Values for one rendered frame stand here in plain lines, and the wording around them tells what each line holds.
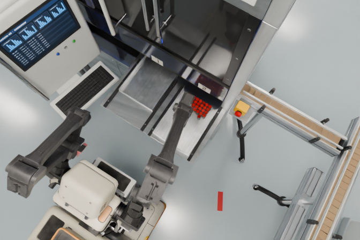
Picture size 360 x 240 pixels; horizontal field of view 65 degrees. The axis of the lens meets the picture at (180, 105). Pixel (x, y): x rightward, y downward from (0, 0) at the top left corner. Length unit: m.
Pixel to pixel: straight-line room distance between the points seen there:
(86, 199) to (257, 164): 1.80
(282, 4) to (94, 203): 1.00
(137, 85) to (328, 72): 2.07
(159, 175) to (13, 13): 0.98
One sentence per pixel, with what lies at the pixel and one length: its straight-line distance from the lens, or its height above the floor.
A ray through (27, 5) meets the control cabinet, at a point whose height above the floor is 1.52.
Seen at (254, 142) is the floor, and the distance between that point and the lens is 2.76.
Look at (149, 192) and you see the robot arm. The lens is 1.00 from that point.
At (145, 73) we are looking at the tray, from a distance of 1.91.
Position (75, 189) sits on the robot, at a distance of 1.29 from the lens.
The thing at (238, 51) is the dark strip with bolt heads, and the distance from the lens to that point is 1.23.
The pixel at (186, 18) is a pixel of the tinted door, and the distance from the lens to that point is 1.27.
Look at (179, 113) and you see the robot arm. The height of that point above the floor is 1.45.
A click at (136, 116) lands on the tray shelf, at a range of 1.82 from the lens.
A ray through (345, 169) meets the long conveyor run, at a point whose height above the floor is 0.97.
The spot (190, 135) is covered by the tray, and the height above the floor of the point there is 0.88.
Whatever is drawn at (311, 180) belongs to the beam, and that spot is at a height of 0.54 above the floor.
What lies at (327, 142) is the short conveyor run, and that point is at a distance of 1.94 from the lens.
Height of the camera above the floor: 2.61
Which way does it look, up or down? 71 degrees down
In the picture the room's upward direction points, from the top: 3 degrees clockwise
